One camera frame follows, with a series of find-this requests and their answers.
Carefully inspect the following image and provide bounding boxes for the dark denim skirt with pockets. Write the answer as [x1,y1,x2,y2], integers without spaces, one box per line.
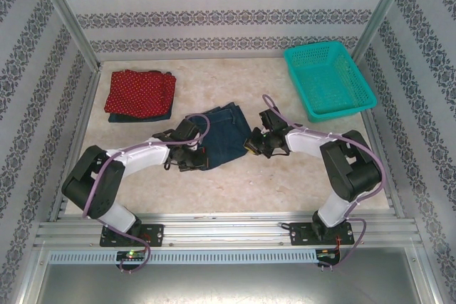
[185,102,252,170]

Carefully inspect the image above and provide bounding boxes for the red dotted skirt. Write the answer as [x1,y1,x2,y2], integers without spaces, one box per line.
[103,70,178,119]

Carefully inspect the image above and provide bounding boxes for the black skirt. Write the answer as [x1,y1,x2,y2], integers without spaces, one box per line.
[147,68,176,78]

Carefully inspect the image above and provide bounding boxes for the teal plastic basket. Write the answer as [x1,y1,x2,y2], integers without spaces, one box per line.
[284,41,378,123]

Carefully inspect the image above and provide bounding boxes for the left circuit board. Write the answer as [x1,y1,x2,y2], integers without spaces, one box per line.
[116,251,145,261]

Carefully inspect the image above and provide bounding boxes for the circuit board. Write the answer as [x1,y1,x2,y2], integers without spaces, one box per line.
[318,248,341,261]
[116,251,145,261]

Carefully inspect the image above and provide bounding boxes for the right circuit board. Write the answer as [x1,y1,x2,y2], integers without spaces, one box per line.
[318,248,341,261]

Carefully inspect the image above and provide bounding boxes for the steel sheet panel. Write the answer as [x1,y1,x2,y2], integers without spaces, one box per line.
[21,263,437,304]

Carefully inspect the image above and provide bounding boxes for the aluminium mounting rail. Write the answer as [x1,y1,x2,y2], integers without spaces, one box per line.
[33,211,423,250]

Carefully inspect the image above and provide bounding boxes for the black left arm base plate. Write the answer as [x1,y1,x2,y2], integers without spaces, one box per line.
[99,224,165,248]

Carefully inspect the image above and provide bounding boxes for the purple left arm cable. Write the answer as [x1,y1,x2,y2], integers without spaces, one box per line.
[81,114,212,273]

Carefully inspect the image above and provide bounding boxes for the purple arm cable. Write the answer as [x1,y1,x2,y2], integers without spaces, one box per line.
[261,93,388,270]
[81,114,212,273]

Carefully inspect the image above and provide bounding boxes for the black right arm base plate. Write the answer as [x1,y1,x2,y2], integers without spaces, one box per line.
[289,221,356,247]

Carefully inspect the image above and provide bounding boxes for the grey slotted cable duct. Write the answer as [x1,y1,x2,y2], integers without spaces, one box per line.
[48,248,318,265]

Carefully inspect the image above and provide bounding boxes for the aluminium side rail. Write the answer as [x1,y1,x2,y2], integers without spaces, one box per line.
[48,65,103,222]
[352,64,406,219]

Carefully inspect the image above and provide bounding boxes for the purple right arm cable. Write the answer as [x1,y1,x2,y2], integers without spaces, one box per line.
[261,93,388,270]

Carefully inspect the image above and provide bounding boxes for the aluminium frame post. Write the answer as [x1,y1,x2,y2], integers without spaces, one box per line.
[27,0,103,72]
[350,0,418,66]

